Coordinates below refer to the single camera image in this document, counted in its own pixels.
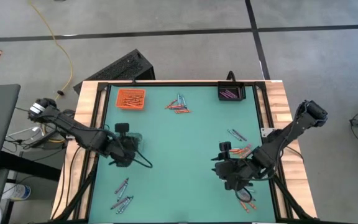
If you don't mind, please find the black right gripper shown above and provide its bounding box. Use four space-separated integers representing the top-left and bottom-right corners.
211 151 256 191

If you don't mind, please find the yellow cable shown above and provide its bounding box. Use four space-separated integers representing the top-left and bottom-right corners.
28 0 74 100

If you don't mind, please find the white cable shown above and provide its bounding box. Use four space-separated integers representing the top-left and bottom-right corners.
6 126 43 139

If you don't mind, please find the black perforated computer case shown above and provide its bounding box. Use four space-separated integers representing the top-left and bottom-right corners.
73 49 157 96

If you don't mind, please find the grey metal bracket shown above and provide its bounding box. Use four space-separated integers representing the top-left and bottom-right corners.
260 126 275 138

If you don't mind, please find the black plastic basket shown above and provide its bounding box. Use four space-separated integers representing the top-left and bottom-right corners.
218 80 247 101

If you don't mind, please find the clear plastic container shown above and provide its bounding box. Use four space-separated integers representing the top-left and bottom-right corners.
126 132 144 154

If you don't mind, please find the black metal table frame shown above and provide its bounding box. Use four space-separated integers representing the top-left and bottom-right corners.
52 81 318 224

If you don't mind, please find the teal table mat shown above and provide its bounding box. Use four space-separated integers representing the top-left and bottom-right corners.
88 84 278 223

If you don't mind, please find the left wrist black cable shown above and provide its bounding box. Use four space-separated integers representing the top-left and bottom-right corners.
134 149 154 169

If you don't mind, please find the orange plastic basket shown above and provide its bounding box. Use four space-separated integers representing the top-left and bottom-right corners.
116 88 147 110

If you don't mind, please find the white plastic bottle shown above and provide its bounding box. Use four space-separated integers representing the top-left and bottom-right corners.
1 182 32 201

